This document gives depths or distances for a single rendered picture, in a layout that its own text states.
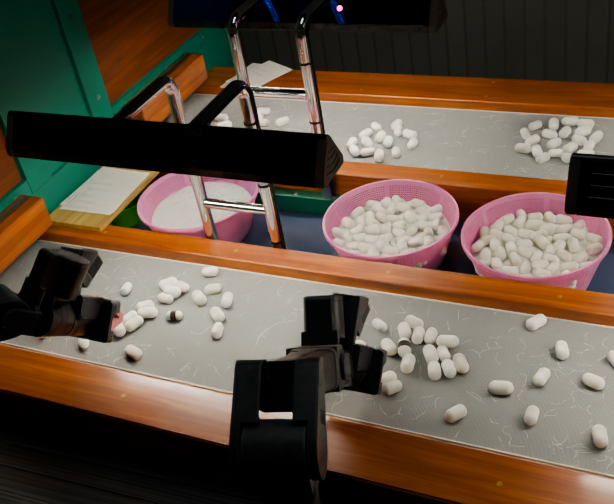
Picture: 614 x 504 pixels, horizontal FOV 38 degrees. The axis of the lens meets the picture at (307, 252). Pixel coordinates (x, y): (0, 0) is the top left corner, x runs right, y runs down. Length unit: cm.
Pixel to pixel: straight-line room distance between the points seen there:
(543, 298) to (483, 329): 11
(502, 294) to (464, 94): 74
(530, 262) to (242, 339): 54
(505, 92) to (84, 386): 118
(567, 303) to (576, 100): 70
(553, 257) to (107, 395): 81
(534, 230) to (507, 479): 63
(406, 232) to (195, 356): 50
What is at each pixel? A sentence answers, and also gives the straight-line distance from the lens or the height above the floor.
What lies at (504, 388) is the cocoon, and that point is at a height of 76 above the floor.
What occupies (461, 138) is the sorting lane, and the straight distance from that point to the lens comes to 201.
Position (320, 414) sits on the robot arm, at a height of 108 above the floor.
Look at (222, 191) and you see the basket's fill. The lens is 197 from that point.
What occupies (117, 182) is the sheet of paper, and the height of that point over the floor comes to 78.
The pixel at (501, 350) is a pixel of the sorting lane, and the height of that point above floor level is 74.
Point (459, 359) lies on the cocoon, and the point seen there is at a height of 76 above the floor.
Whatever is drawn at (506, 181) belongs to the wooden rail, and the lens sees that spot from 181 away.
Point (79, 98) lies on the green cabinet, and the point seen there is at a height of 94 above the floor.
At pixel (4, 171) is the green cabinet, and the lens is 191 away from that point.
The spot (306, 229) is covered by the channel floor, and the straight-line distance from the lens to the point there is 189.
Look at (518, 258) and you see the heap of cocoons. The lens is 163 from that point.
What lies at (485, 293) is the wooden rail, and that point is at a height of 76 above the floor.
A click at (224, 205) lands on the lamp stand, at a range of 171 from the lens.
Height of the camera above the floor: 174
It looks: 36 degrees down
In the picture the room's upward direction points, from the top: 11 degrees counter-clockwise
